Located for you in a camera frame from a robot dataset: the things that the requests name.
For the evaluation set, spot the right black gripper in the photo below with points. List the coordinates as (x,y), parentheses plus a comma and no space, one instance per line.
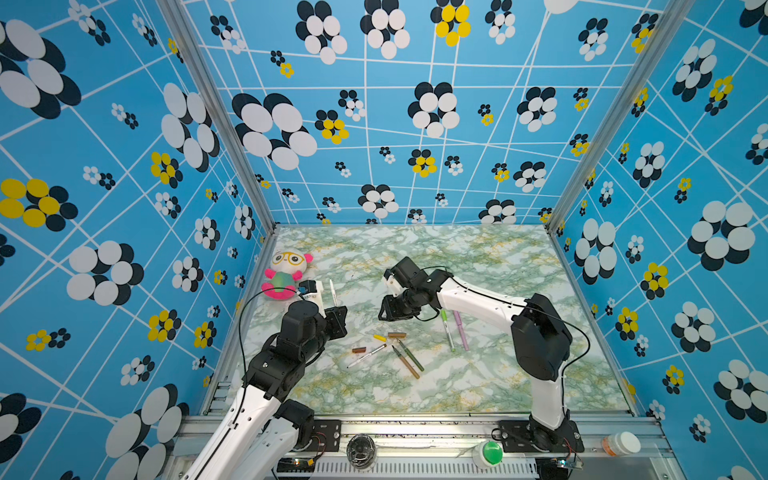
(387,311)

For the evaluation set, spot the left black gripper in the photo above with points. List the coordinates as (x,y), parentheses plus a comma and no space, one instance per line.
(338,326)

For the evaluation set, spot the white pen yellow tip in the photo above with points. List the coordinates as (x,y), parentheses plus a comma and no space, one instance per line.
(336,301)

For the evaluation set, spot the white pen green tip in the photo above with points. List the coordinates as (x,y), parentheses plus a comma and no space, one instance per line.
(444,318)

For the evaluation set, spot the pink gel pen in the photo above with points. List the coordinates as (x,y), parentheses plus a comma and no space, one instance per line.
(461,330)

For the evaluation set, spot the green gel pen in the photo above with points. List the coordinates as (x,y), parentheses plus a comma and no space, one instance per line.
(411,356)

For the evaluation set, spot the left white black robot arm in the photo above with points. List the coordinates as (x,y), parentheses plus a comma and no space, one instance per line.
(263,425)

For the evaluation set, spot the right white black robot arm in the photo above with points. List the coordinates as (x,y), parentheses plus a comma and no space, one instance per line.
(542,341)

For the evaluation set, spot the white pen brown tip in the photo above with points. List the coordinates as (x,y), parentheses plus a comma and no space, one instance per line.
(367,355)

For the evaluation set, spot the brown gel pen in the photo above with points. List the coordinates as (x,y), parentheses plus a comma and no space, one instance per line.
(406,363)

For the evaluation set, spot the white pink plush toy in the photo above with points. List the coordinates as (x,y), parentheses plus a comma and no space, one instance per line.
(285,272)

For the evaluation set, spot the green push button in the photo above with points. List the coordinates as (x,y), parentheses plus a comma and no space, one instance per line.
(487,454)

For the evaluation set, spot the white orange bottle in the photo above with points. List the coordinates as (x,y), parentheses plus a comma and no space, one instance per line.
(621,444)

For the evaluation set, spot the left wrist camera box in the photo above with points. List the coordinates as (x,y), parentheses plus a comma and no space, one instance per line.
(312,291)

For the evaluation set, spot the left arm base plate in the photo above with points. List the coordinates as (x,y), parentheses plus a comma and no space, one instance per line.
(319,435)

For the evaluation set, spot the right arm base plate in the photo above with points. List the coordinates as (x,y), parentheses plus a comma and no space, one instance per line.
(528,436)

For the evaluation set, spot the aluminium front frame rail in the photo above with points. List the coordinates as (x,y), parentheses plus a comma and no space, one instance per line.
(454,435)

